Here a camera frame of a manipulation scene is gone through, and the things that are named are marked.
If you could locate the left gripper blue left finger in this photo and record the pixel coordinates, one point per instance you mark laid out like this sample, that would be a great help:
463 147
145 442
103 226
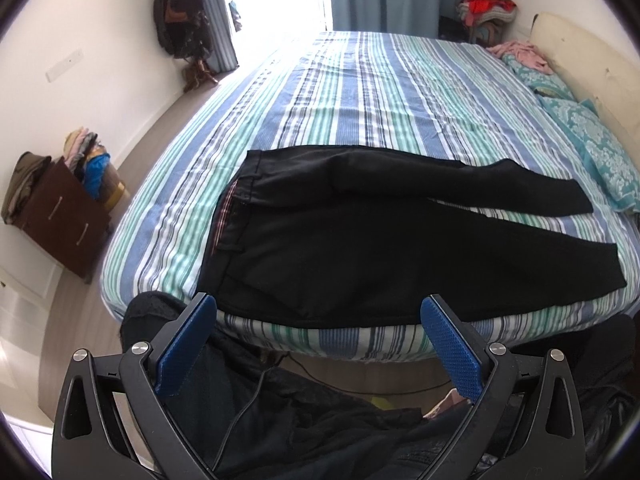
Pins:
151 371

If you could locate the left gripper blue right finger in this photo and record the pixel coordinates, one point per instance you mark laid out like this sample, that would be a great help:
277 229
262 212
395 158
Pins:
486 379

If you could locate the black pants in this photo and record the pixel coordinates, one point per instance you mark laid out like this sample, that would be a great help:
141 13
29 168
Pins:
348 236

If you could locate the dark brown wooden dresser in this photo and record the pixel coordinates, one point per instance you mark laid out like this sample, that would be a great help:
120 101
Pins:
65 222

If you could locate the folded clothes stack on dresser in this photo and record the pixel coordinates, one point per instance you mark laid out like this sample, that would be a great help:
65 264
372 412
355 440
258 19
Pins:
87 159

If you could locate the olive garment on dresser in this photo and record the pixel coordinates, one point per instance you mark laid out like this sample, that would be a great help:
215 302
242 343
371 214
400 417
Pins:
28 170

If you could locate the teal floral pillow near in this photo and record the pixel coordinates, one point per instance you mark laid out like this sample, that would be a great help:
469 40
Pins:
601 153

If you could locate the teal floral pillow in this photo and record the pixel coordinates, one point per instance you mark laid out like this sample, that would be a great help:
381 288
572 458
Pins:
601 153
540 83

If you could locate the striped blue green bed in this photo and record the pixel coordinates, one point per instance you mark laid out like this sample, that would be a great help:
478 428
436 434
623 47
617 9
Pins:
412 94

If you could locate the teal floral pillow far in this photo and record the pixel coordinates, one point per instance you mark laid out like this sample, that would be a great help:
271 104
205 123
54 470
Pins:
540 83

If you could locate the blue striped curtain left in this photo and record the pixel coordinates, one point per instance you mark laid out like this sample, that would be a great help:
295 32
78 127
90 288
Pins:
222 57

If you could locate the pink crumpled garment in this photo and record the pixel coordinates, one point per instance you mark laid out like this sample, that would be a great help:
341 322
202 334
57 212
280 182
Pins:
526 53

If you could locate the cream padded headboard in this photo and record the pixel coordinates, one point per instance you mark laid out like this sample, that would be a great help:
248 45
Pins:
594 71

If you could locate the dark hanging bags and coats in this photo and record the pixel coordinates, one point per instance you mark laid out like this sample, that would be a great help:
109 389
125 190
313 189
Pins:
182 30

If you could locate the red clothes pile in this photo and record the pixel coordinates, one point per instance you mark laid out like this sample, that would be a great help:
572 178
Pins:
485 20

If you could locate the white wall switch plate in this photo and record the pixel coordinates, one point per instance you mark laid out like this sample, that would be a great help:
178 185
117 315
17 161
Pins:
66 64

